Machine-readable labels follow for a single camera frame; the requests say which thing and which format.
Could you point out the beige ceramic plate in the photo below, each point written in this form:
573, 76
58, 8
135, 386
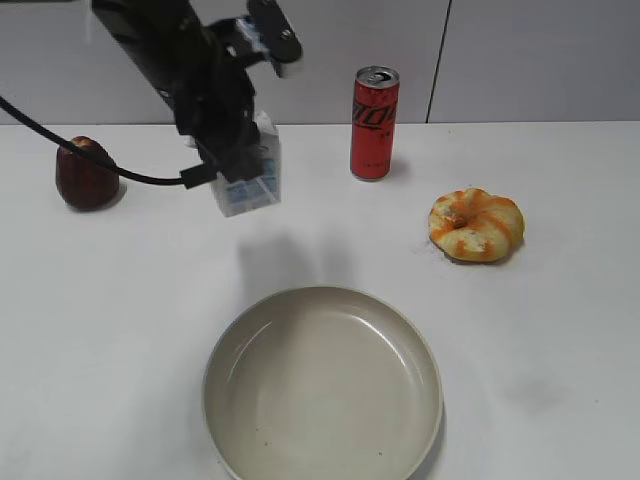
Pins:
322, 383

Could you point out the dark red wax apple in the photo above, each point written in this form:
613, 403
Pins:
83, 184

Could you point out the orange glazed donut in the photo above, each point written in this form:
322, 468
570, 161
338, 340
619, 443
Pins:
475, 226

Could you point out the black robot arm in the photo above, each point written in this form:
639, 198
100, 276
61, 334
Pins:
143, 29

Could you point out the white blue milk carton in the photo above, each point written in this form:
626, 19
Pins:
242, 196

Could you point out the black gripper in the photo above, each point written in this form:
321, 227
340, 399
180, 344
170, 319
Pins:
208, 93

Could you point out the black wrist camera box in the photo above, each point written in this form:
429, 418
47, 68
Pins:
262, 34

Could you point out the red soda can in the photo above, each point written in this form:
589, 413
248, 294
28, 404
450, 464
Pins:
374, 107

